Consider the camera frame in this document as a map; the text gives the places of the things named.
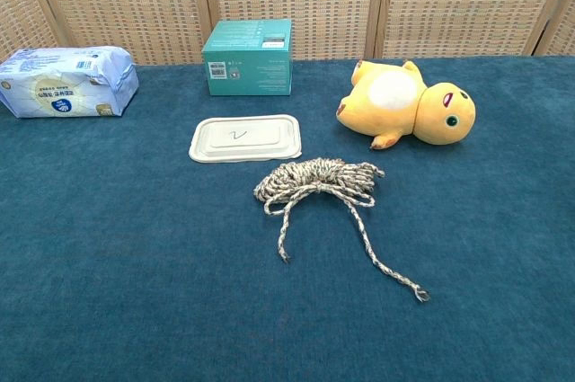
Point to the beige pulp tray lid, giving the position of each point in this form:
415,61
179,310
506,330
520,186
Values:
245,138

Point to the white blue tissue pack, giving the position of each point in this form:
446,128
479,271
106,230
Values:
67,83

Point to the teal cardboard box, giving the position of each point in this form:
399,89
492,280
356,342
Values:
249,72

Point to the yellow plush duck toy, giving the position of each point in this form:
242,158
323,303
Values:
404,103

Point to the dark teal felt table cover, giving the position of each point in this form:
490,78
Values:
135,242

